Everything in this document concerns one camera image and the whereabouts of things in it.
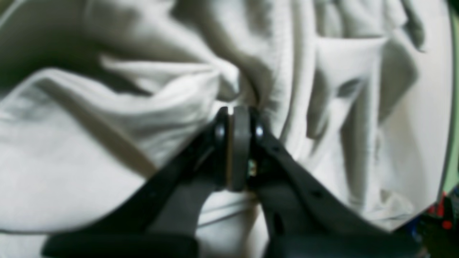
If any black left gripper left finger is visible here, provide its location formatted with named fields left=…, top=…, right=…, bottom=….
left=41, top=107, right=228, bottom=258

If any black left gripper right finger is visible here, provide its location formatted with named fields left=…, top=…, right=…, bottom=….
left=249, top=108, right=422, bottom=258

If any beige t-shirt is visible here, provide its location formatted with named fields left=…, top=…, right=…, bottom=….
left=1, top=0, right=452, bottom=258

